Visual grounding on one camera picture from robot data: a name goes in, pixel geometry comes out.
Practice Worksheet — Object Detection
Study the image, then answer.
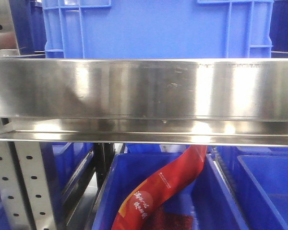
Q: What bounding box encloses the blue bin lower left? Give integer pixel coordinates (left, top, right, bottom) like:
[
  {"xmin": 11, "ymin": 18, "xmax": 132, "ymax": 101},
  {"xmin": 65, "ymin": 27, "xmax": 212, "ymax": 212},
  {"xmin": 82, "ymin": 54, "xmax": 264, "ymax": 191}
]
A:
[{"xmin": 39, "ymin": 142, "xmax": 94, "ymax": 195}]

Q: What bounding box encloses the blue bin with red bag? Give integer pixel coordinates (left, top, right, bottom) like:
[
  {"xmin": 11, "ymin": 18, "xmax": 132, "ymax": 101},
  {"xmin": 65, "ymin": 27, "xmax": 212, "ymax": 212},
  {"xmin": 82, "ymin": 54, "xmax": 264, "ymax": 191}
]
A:
[{"xmin": 92, "ymin": 153, "xmax": 247, "ymax": 230}]

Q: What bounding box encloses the blue bin lower right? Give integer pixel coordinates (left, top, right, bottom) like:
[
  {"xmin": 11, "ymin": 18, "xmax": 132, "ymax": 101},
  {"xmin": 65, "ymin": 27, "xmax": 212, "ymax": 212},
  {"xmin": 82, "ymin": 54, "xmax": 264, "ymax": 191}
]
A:
[{"xmin": 216, "ymin": 146, "xmax": 288, "ymax": 230}]

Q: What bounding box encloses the red printed bag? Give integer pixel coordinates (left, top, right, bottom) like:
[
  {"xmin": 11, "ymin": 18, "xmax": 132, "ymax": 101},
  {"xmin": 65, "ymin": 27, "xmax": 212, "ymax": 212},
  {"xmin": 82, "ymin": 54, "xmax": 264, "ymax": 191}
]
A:
[{"xmin": 111, "ymin": 145, "xmax": 207, "ymax": 230}]

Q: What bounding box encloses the large light blue crate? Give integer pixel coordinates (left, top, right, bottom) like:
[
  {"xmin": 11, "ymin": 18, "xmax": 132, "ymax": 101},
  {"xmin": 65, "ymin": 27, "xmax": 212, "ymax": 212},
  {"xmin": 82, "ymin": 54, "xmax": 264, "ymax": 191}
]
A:
[{"xmin": 42, "ymin": 0, "xmax": 274, "ymax": 59}]

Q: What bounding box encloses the stainless steel shelf rail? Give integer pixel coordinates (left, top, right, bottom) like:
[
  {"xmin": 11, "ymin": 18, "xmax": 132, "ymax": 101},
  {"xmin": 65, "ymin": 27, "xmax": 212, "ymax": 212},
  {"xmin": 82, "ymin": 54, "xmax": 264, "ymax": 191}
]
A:
[{"xmin": 0, "ymin": 58, "xmax": 288, "ymax": 146}]

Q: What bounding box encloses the perforated steel shelf post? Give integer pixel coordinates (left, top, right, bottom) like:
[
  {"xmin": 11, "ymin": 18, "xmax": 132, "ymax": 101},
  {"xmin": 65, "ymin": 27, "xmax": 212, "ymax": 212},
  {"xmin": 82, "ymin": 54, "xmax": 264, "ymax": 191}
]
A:
[{"xmin": 0, "ymin": 141, "xmax": 66, "ymax": 230}]

